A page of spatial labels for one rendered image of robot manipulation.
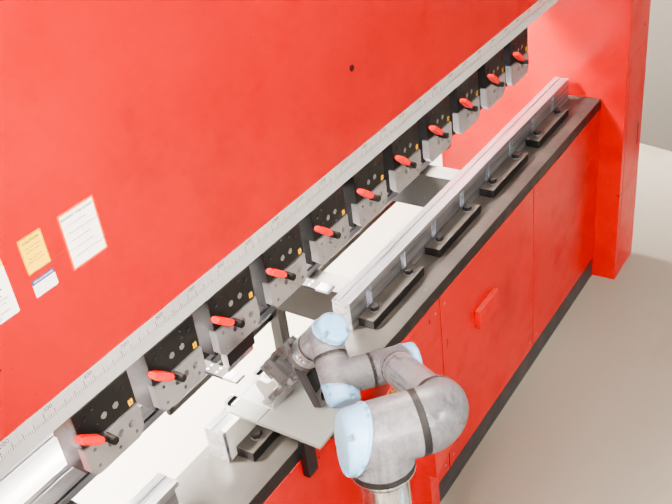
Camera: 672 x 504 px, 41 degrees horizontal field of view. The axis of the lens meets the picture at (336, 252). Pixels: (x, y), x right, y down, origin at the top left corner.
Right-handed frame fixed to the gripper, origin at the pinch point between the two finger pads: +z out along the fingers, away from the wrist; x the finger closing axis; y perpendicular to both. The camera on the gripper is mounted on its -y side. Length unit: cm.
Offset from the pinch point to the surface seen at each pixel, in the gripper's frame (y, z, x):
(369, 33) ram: 47, -47, -65
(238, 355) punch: 12.9, -2.6, 1.3
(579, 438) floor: -94, 53, -113
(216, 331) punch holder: 19.7, -15.6, 9.3
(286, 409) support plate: -4.3, -2.7, 2.6
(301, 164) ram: 34, -32, -30
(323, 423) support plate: -12.3, -9.7, 2.6
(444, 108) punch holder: 23, -19, -102
